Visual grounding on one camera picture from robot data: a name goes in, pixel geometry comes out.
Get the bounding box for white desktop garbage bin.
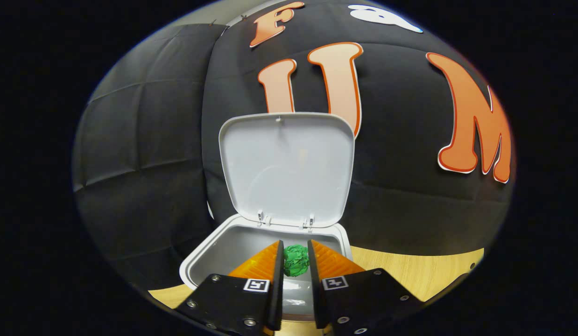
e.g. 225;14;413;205
179;112;356;322

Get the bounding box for green paper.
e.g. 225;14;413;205
283;244;310;277

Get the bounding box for wooden desktop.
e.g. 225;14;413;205
148;246;485;336

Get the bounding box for black backdrop cloth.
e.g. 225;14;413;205
72;0;517;290

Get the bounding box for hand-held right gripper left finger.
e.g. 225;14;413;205
174;239;285;336

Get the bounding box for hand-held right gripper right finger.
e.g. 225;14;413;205
307;239;426;336

